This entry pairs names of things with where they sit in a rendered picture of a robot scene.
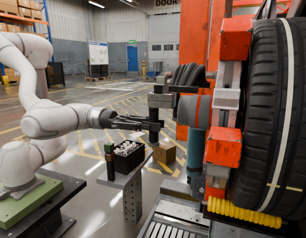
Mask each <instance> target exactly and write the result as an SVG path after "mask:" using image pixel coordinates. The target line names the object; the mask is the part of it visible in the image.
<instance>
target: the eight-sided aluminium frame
mask: <svg viewBox="0 0 306 238"><path fill-rule="evenodd" d="M225 63H226V61H220V60H219V64H218V71H217V78H216V84H215V88H214V93H213V101H212V110H213V113H212V123H211V126H218V125H219V116H220V111H229V117H228V125H227V127H228V128H235V123H236V116H237V112H238V110H239V103H240V72H241V61H234V65H233V76H232V88H231V89H229V88H223V79H224V71H225ZM230 171H231V167H225V166H220V165H214V164H209V163H207V169H206V175H207V186H208V187H213V188H217V189H221V190H224V189H225V185H226V182H227V180H228V179H229V176H230Z"/></svg>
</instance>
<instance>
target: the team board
mask: <svg viewBox="0 0 306 238"><path fill-rule="evenodd" d="M87 44H88V55H89V65H90V75H91V65H101V64H108V74H109V81H110V72H109V58H108V42H107V43H105V42H95V41H89V40H88V39H87ZM105 81H107V80H105ZM112 81H113V80H112ZM88 84H90V83H88ZM91 84H97V83H92V76H91Z"/></svg>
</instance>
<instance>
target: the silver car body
mask: <svg viewBox="0 0 306 238"><path fill-rule="evenodd" d="M298 2H299V0H292V1H291V4H290V7H289V10H288V13H279V14H277V3H276V0H263V2H262V4H261V6H260V7H259V9H258V11H257V13H256V15H255V17H254V19H253V22H255V21H256V20H260V19H274V18H289V17H292V15H293V13H294V10H295V8H296V6H297V4H298Z"/></svg>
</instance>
